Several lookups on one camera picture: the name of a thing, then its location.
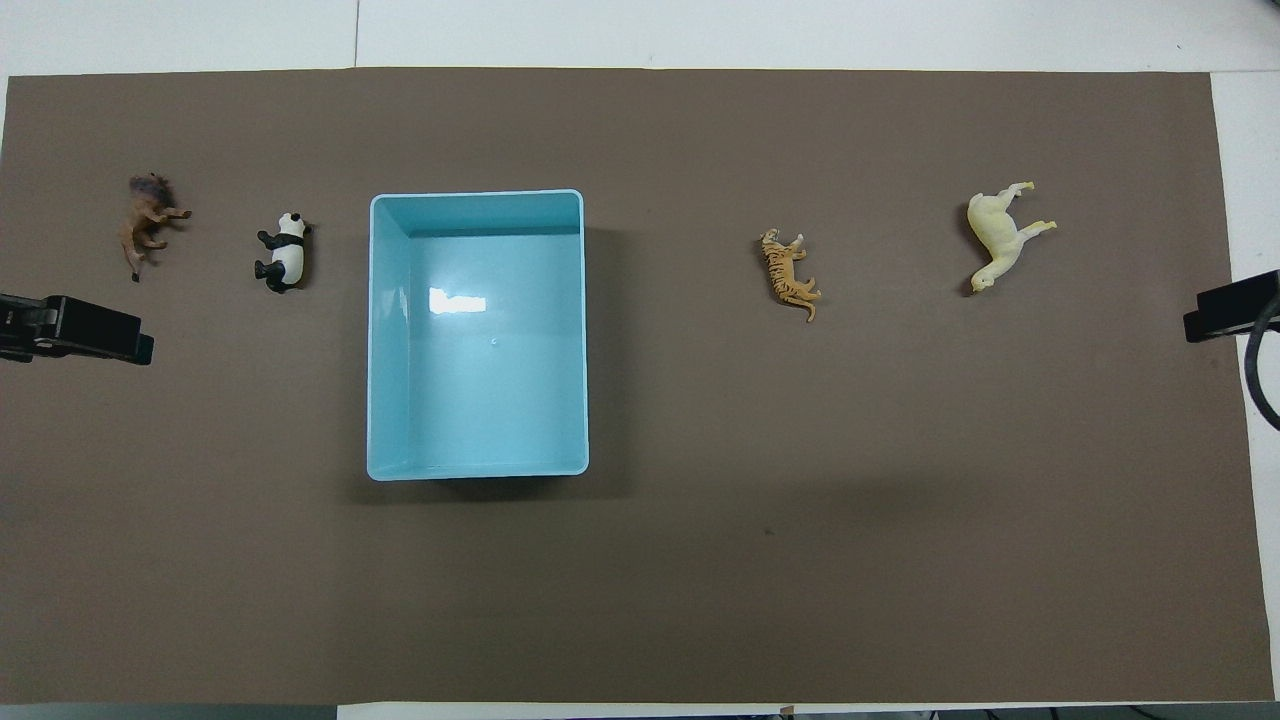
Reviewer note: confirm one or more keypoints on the cream horse toy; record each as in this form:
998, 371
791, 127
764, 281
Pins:
1000, 240

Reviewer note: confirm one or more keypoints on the black white panda toy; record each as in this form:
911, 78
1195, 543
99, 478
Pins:
289, 255

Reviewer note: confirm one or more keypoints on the brown table mat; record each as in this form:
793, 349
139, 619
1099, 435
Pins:
700, 580

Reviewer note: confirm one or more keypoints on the orange striped tiger toy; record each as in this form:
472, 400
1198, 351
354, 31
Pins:
786, 275

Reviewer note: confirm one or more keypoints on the brown lion toy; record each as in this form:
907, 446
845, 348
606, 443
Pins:
143, 222

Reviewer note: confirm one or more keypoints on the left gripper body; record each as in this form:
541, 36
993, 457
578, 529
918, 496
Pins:
20, 328

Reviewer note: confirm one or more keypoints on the light blue storage box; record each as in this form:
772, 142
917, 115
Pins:
480, 380

